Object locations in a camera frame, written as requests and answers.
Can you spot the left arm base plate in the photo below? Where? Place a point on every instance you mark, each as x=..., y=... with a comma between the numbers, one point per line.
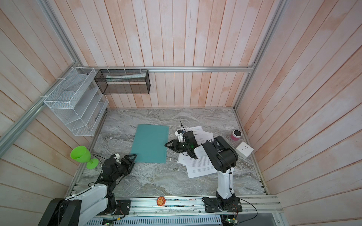
x=121, y=207

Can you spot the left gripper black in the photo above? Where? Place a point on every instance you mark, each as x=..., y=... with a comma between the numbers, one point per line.
x=130, y=164

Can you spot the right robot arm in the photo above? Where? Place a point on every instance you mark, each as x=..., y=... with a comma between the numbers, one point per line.
x=223, y=159

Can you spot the aluminium front rail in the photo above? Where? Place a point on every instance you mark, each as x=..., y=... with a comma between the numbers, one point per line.
x=184, y=205

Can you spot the printed paper sheet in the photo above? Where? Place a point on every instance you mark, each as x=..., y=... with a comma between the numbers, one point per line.
x=195, y=130
x=209, y=136
x=199, y=167

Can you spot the white wire mesh shelf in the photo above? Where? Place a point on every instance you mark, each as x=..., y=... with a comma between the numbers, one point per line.
x=76, y=104

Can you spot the white power socket cube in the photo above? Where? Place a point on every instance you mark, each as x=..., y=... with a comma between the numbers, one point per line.
x=244, y=150

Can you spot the red round sticker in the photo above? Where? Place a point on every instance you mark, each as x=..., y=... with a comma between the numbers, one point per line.
x=161, y=201

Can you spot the teal paper folder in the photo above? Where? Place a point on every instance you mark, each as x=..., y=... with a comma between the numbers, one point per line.
x=149, y=143

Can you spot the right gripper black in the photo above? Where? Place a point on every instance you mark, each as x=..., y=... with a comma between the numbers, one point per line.
x=175, y=142

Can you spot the pink cylindrical speaker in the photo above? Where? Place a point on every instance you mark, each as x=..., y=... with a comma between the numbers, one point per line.
x=236, y=135

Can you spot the black mesh wall basket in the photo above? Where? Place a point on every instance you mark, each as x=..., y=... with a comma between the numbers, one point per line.
x=123, y=81

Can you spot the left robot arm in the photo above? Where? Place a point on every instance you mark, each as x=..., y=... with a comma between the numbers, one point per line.
x=78, y=209

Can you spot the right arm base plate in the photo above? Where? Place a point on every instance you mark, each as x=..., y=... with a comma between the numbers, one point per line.
x=215, y=205

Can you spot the green plastic goblet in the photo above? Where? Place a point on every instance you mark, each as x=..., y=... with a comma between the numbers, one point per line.
x=82, y=155

